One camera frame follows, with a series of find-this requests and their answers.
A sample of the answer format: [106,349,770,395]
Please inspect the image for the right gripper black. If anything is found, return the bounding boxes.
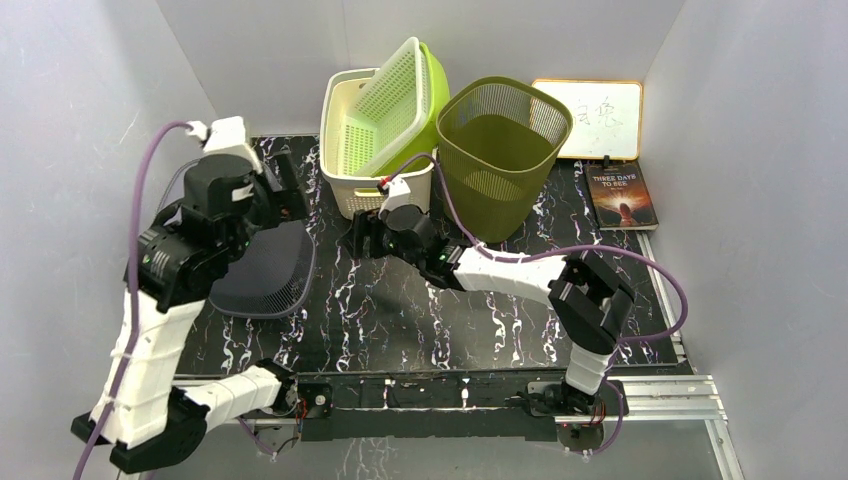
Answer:
[341,208,423,270]

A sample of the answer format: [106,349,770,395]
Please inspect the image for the grey slatted bin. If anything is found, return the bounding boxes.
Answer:
[208,221,316,319]

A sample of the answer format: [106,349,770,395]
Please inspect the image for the olive green slatted bin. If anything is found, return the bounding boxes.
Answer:
[436,76,574,243]

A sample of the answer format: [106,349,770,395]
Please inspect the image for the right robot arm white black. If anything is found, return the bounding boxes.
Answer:
[341,205,635,414]

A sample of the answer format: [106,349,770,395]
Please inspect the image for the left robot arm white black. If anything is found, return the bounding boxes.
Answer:
[71,152,309,474]

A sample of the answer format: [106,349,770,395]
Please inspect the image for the cream perforated storage basket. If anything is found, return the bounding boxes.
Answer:
[319,68,439,221]

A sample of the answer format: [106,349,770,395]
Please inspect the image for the pale green colander basket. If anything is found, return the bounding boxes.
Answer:
[338,37,435,177]

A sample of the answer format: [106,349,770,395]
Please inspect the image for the lime green plastic basin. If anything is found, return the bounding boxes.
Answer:
[376,37,450,176]

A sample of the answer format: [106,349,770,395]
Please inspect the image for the dark book three days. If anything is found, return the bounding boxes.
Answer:
[584,160,659,231]

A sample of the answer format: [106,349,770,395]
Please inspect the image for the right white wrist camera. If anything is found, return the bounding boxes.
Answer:
[377,175,411,215]

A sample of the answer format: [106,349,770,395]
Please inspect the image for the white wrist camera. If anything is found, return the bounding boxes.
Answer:
[377,175,411,215]
[186,116,264,173]

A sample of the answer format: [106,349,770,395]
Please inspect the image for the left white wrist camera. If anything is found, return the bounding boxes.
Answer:
[186,116,264,173]

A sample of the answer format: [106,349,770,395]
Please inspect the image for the small whiteboard orange frame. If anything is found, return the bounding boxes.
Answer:
[532,79,643,161]

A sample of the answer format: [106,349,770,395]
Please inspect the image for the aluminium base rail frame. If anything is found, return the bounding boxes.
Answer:
[176,227,729,479]

